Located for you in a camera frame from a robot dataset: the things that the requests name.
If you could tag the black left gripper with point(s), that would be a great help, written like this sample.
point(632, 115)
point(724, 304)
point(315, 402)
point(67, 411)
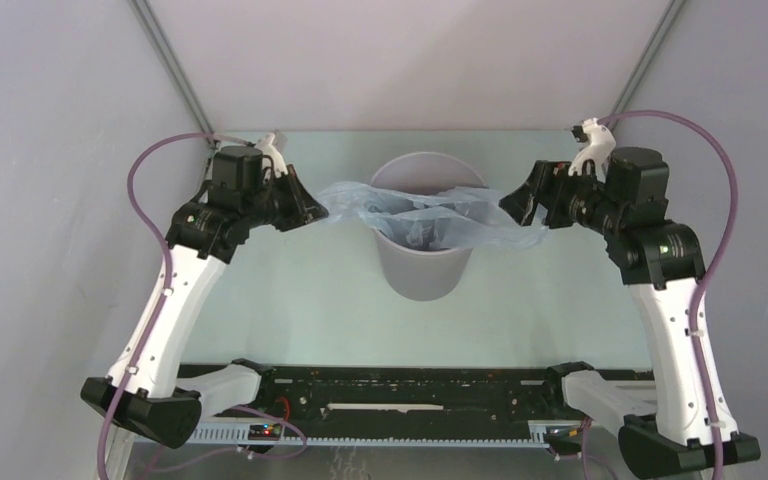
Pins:
point(304, 207)

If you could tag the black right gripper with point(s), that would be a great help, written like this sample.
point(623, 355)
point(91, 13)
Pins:
point(545, 186)

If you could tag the light blue plastic trash bag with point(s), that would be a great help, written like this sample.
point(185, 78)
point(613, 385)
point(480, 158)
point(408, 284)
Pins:
point(458, 218)

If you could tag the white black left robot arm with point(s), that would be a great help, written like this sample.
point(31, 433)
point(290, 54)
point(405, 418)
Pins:
point(142, 389)

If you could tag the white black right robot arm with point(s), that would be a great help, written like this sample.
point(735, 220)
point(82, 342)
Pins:
point(689, 428)

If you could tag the grey plastic trash bin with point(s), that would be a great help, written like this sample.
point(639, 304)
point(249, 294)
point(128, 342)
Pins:
point(415, 274)

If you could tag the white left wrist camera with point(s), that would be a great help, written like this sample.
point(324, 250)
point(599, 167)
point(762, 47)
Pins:
point(271, 145)

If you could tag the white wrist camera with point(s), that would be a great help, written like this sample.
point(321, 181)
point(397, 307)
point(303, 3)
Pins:
point(271, 145)
point(598, 143)

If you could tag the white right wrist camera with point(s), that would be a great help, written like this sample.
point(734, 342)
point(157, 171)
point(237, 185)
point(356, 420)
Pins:
point(598, 143)

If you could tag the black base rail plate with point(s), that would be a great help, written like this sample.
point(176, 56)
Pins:
point(440, 403)

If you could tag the right corner aluminium post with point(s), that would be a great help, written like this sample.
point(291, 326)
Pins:
point(668, 20)

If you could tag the corner aluminium post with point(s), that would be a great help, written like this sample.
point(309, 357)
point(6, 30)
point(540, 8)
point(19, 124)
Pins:
point(164, 50)
point(668, 20)

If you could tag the left corner aluminium post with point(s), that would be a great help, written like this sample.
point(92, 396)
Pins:
point(164, 50)

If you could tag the white slotted cable duct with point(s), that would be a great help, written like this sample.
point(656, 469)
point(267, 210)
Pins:
point(239, 434)

